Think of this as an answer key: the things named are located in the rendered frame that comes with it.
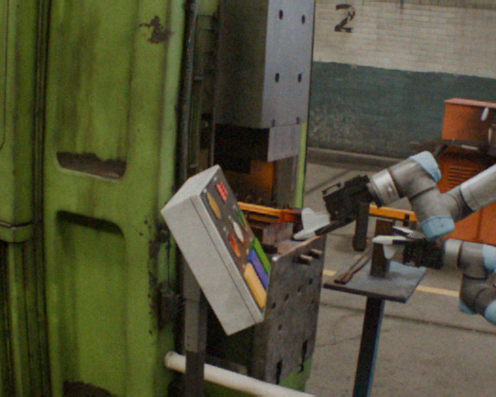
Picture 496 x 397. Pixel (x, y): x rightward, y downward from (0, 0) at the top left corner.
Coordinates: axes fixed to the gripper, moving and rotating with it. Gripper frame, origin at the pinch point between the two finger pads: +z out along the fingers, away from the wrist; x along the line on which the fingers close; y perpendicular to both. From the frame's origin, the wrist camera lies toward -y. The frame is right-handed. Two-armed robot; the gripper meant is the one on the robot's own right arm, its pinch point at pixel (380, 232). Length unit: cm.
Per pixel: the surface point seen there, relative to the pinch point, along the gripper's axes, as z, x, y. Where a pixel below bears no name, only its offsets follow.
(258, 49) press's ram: 33, -18, -48
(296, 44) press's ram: 31, 1, -50
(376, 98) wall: 241, 728, -1
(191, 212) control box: 15, -74, -16
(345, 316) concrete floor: 67, 174, 100
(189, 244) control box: 15, -74, -10
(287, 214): 28.7, -1.3, -0.6
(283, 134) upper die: 30.6, -3.5, -23.9
